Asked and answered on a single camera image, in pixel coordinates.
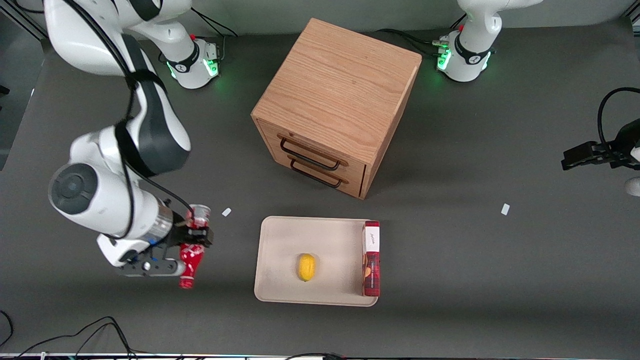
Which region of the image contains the wooden drawer cabinet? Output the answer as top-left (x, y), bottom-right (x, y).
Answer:
top-left (251, 18), bottom-right (423, 200)

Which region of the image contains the black base cable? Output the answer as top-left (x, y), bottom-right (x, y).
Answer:
top-left (375, 28), bottom-right (444, 57)
top-left (187, 7), bottom-right (239, 66)

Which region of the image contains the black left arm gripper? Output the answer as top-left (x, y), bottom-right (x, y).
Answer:
top-left (561, 119), bottom-right (640, 171)

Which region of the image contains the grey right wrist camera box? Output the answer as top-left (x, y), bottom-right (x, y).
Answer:
top-left (119, 256), bottom-right (187, 279)

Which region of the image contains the black right base cable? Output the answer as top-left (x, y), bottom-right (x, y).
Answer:
top-left (187, 7), bottom-right (239, 66)

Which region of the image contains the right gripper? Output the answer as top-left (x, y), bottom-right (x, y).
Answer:
top-left (97, 224), bottom-right (214, 269)

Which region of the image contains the long black floor cable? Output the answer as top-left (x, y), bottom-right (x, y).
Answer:
top-left (14, 316), bottom-right (139, 360)

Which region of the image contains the dark aluminium frame rail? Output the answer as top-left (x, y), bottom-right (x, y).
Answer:
top-left (0, 0), bottom-right (48, 41)

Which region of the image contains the red coke bottle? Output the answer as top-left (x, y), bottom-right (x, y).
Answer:
top-left (179, 203), bottom-right (212, 290)

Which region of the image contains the red snack box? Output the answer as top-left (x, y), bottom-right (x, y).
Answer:
top-left (362, 220), bottom-right (381, 297)

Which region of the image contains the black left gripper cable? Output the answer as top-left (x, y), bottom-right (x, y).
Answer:
top-left (597, 87), bottom-right (640, 147)

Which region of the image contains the black drawer handle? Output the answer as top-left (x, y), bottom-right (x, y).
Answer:
top-left (289, 159), bottom-right (349, 189)
top-left (279, 135), bottom-right (349, 172)

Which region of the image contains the black cable along right arm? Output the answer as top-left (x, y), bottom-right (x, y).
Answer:
top-left (62, 0), bottom-right (196, 241)

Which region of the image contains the yellow lemon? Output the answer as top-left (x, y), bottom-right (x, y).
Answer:
top-left (298, 253), bottom-right (317, 282)

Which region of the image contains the black left base cable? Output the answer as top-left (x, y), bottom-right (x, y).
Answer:
top-left (375, 28), bottom-right (444, 57)

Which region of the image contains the beige plastic tray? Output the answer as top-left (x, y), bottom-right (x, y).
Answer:
top-left (254, 216), bottom-right (381, 307)

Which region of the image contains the short black floor cable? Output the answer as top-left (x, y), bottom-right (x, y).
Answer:
top-left (284, 352), bottom-right (347, 360)

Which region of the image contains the black floor cable loop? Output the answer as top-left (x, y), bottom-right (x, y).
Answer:
top-left (0, 310), bottom-right (14, 349)

